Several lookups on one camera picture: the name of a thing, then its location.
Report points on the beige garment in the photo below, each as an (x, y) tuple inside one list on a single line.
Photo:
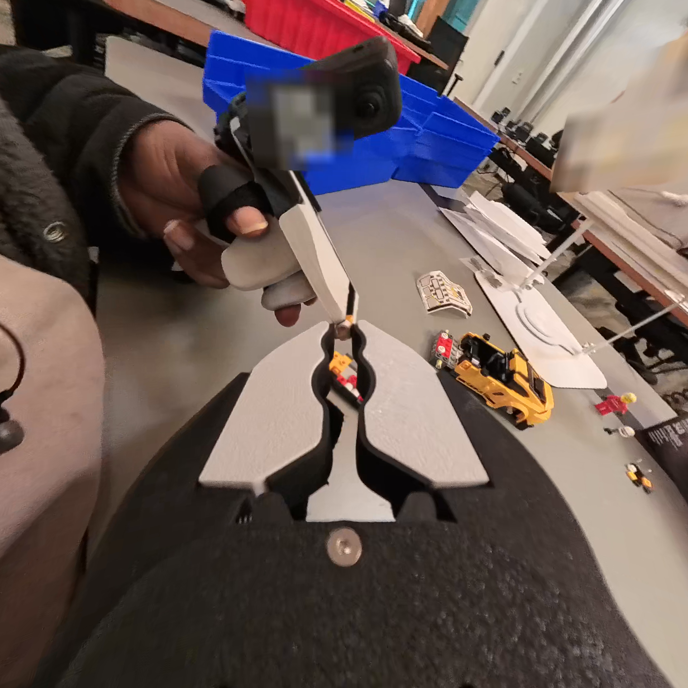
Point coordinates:
[(43, 484)]

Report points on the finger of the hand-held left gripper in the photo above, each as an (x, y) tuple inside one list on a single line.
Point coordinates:
[(323, 269)]

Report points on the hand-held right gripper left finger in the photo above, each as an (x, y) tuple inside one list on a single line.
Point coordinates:
[(269, 430)]

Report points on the lego instruction booklet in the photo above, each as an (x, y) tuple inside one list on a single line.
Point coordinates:
[(669, 457)]

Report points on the red lego minifigure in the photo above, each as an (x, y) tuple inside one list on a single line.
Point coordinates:
[(615, 404)]

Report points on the small white lego piece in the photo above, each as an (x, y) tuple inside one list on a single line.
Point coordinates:
[(344, 328)]

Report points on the person's left hand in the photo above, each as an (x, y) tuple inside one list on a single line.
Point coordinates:
[(161, 172)]

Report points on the red plastic bin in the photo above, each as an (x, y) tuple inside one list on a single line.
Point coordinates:
[(323, 27)]

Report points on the wooden side table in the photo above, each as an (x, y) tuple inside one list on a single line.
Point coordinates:
[(602, 231)]

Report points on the yellow lego car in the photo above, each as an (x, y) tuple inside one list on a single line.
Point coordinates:
[(500, 376)]

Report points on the orange arch lego piece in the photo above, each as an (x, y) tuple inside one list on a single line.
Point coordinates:
[(344, 378)]

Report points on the person's left forearm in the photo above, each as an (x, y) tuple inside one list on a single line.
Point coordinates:
[(75, 118)]

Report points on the white paper bags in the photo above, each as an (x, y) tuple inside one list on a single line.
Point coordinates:
[(489, 220)]

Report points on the small lego parts cluster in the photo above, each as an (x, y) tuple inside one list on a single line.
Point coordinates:
[(640, 477)]

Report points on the sticker sheet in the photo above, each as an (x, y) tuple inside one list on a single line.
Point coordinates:
[(443, 292)]

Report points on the dark fleece jacket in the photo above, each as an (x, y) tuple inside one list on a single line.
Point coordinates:
[(38, 215)]

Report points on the black office chair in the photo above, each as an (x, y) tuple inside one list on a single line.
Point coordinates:
[(446, 48)]

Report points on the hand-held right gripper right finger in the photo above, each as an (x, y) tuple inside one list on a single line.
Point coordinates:
[(419, 425)]

